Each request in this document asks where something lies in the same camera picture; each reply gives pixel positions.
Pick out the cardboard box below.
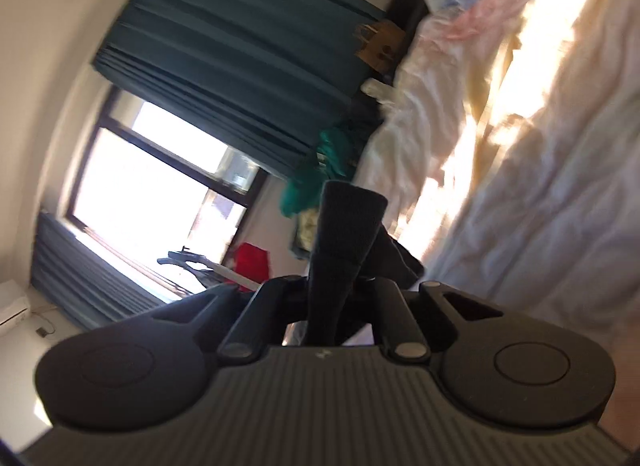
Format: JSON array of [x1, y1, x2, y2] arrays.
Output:
[[354, 20, 408, 72]]

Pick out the white bed sheet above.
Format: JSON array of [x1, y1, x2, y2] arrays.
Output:
[[350, 0, 640, 442]]

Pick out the white air conditioner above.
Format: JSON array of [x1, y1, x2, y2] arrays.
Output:
[[0, 279, 32, 337]]

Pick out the dark framed window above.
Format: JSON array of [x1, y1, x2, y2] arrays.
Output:
[[56, 84, 272, 307]]

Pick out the green cloth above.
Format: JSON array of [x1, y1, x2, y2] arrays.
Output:
[[279, 120, 362, 219]]

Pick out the teal curtain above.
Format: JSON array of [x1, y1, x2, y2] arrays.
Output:
[[91, 0, 402, 183], [30, 210, 168, 333]]

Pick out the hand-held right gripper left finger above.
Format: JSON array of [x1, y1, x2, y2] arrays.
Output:
[[149, 275, 313, 364]]

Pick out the wall socket with cable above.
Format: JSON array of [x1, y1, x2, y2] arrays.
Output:
[[31, 310, 57, 339]]

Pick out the black garment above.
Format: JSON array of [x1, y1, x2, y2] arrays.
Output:
[[306, 180, 427, 347]]

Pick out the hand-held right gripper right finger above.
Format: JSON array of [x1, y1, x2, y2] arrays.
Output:
[[369, 277, 505, 364]]

